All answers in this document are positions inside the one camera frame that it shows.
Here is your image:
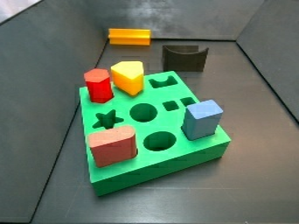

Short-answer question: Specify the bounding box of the orange star prism block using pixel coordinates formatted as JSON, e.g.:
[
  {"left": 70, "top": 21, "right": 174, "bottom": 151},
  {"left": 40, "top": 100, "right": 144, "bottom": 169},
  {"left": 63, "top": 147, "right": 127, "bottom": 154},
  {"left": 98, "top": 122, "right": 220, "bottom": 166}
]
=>
[{"left": 108, "top": 28, "right": 151, "bottom": 46}]

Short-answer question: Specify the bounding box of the black curved fixture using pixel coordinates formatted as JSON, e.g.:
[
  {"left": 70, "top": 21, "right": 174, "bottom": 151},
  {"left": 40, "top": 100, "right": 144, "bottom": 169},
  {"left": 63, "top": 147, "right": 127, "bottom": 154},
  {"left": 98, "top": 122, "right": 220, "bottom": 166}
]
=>
[{"left": 163, "top": 45, "right": 210, "bottom": 72}]

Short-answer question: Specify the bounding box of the green shape sorter base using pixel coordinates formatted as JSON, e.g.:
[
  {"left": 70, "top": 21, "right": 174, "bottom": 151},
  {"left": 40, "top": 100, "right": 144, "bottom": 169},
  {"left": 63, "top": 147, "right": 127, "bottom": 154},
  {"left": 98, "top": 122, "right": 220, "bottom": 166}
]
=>
[{"left": 79, "top": 72, "right": 230, "bottom": 196}]

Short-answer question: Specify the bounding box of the blue rectangular block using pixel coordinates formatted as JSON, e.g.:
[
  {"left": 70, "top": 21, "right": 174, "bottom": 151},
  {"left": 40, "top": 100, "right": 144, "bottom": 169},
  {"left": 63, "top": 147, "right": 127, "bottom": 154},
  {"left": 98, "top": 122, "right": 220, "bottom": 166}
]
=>
[{"left": 182, "top": 100, "right": 223, "bottom": 141}]

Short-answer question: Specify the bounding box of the salmon rounded block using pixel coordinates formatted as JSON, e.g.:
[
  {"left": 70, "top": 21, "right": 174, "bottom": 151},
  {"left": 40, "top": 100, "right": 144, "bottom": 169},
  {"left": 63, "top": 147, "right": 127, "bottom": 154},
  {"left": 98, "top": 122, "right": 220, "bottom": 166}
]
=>
[{"left": 88, "top": 125, "right": 138, "bottom": 167}]

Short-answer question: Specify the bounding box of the yellow pentagon block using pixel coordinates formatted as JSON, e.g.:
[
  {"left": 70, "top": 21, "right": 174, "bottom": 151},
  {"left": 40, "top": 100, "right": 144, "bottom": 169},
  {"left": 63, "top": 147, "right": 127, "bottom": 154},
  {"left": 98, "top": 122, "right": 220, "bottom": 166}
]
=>
[{"left": 111, "top": 61, "right": 144, "bottom": 96}]

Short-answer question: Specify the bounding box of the red hexagonal block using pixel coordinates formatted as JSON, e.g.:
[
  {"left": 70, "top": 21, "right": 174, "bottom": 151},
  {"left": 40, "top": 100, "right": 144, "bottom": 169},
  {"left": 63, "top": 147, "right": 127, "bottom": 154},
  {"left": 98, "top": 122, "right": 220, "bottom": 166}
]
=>
[{"left": 84, "top": 68, "right": 114, "bottom": 103}]

